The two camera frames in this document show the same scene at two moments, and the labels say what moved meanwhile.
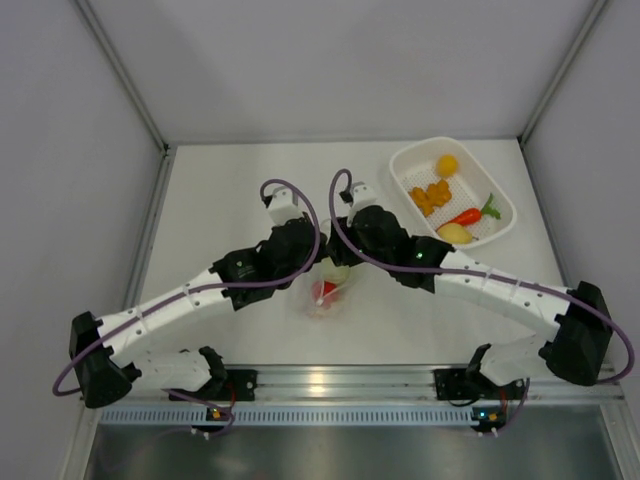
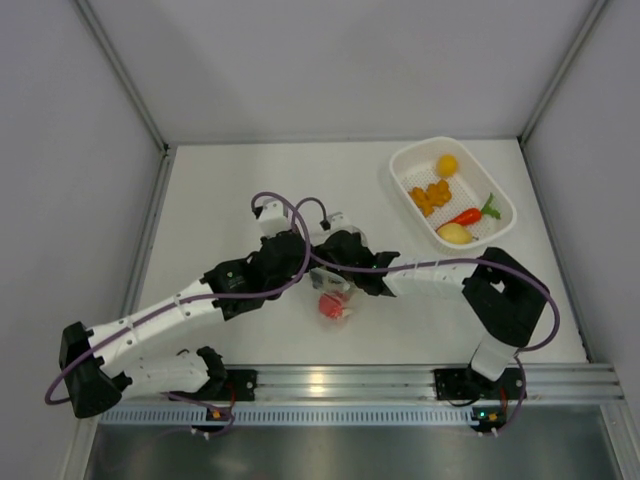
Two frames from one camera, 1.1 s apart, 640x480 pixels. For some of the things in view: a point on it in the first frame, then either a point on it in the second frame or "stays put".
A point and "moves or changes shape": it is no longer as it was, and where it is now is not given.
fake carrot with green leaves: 473,215 stays put
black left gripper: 322,252 stays put
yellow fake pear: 455,233 stays put
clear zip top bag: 327,292 moves or changes shape
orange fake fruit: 436,195 stays put
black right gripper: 339,251 → 321,252
